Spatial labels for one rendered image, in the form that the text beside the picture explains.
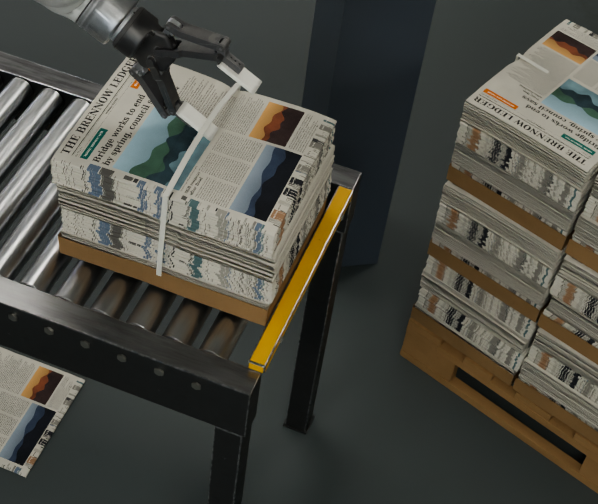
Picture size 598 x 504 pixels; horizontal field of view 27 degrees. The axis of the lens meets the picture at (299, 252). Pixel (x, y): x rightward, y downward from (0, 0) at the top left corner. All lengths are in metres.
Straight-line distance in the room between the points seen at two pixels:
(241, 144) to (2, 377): 1.16
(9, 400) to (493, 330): 1.10
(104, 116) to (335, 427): 1.15
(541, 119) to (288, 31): 1.57
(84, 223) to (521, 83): 0.96
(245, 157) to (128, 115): 0.20
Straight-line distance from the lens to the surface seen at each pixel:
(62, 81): 2.46
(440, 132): 3.64
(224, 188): 1.93
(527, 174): 2.49
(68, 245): 2.11
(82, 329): 2.04
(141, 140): 2.00
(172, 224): 1.96
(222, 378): 1.98
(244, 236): 1.90
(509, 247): 2.62
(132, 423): 2.90
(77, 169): 1.97
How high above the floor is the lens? 2.41
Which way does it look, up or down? 48 degrees down
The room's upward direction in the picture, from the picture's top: 9 degrees clockwise
